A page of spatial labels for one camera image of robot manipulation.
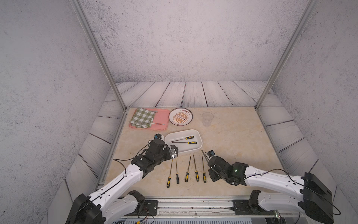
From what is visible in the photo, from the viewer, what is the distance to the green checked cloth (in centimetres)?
110

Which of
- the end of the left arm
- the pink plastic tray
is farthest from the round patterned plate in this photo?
the end of the left arm

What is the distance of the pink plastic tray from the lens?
1101mm

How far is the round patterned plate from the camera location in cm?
113

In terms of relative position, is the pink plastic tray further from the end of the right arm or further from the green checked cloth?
the end of the right arm

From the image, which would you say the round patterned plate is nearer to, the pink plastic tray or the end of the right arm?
the pink plastic tray

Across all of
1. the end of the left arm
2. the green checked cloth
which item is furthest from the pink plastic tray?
the end of the left arm

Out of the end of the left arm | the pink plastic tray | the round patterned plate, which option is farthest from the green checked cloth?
the end of the left arm

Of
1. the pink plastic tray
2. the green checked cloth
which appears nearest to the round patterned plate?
the pink plastic tray

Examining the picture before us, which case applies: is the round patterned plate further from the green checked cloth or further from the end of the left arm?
the end of the left arm

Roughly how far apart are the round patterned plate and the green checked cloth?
15 centimetres

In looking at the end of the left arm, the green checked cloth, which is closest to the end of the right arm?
the end of the left arm

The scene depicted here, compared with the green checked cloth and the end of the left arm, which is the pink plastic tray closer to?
the green checked cloth

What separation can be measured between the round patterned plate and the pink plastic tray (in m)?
0.03

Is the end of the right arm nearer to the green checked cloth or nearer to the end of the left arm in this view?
the end of the left arm
